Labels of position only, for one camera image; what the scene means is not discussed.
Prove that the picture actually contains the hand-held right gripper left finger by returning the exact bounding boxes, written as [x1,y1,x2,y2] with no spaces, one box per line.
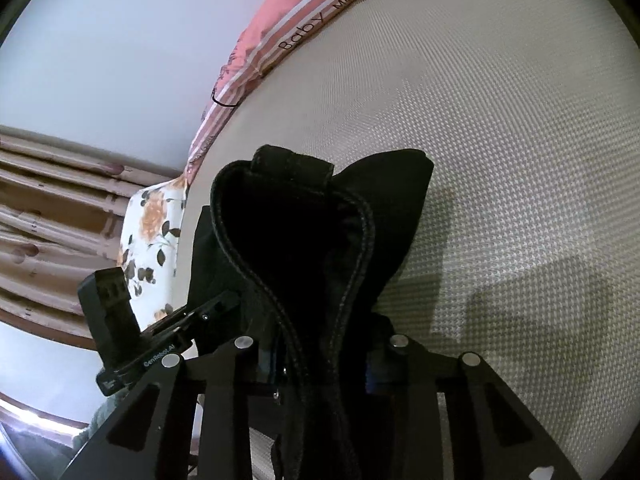
[60,335,288,480]

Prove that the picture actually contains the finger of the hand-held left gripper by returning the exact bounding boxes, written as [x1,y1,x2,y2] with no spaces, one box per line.
[197,290,242,333]

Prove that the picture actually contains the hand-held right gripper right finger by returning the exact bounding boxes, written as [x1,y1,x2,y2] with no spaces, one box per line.
[365,332,583,480]

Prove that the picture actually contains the black pants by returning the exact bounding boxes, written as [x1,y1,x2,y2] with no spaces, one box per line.
[187,144,435,480]

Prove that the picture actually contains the grey-green fluffy cloth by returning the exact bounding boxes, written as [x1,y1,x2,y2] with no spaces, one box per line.
[72,390,132,456]

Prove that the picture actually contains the white floral pillow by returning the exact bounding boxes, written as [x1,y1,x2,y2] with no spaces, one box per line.
[116,177,190,333]

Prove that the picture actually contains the beige patterned curtain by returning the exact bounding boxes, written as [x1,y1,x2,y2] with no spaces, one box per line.
[0,125,176,341]

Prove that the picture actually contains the beige bed mattress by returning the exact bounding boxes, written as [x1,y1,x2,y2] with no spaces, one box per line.
[180,0,640,480]

